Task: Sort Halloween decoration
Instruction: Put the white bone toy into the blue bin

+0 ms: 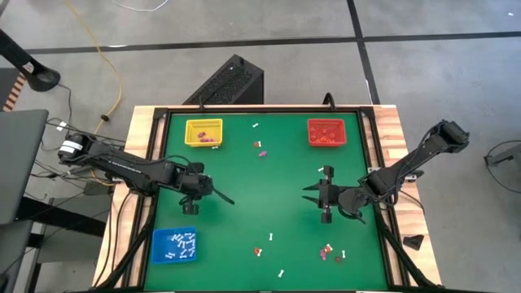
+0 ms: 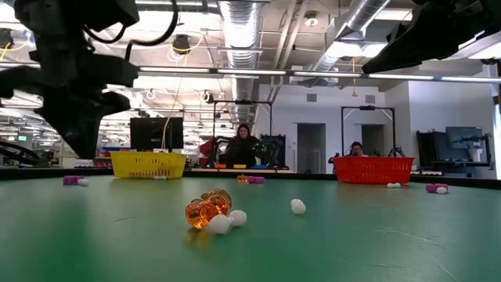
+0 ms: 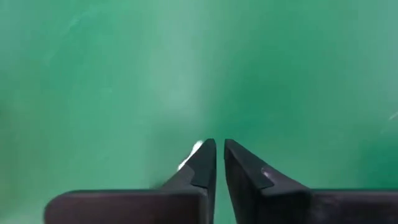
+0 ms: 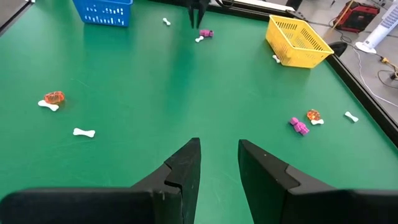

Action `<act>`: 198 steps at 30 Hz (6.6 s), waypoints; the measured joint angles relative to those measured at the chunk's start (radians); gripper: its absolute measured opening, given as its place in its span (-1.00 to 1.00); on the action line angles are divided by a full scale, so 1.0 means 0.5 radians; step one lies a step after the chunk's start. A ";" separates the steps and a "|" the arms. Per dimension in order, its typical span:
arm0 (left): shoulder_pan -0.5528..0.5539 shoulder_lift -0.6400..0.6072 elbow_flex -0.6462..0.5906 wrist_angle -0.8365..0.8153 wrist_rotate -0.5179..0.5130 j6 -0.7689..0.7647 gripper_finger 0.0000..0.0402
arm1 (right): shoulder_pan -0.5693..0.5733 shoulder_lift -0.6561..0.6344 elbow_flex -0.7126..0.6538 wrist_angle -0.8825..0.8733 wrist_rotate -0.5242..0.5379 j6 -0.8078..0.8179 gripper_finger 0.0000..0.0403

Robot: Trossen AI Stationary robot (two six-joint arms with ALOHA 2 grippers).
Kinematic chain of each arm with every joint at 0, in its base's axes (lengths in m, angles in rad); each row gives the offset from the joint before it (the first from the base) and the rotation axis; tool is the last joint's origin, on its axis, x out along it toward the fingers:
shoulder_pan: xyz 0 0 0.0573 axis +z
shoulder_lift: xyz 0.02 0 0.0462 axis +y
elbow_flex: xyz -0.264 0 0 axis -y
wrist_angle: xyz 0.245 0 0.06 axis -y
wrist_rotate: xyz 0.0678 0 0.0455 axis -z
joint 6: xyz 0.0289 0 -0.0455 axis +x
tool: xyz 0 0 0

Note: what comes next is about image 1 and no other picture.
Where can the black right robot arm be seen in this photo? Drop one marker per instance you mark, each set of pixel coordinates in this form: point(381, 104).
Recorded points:
point(411, 163)

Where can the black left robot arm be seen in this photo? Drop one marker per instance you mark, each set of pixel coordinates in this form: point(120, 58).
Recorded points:
point(122, 167)

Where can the green table mat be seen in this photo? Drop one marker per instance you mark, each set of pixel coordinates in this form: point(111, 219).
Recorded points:
point(244, 191)

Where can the black computer tower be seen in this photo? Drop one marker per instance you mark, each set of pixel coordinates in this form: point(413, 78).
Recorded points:
point(228, 81)

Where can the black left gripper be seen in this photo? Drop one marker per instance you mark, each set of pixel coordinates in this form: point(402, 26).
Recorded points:
point(195, 183)

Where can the yellow plastic basket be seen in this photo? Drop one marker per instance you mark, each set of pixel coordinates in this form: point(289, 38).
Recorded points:
point(193, 125)

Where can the grey desk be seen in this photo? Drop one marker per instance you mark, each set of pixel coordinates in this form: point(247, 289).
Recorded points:
point(20, 163)

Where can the blue plastic basket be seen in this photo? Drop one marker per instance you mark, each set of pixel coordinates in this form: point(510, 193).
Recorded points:
point(160, 254)

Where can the black triangular bracket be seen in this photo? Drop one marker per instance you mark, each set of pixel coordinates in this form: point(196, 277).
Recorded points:
point(413, 241)

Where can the black floor stand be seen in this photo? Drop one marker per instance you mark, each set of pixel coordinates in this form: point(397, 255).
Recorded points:
point(38, 77)

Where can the red plastic basket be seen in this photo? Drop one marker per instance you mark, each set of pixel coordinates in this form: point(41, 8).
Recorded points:
point(315, 138)

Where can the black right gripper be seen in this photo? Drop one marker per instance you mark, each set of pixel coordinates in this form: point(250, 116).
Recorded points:
point(344, 197)

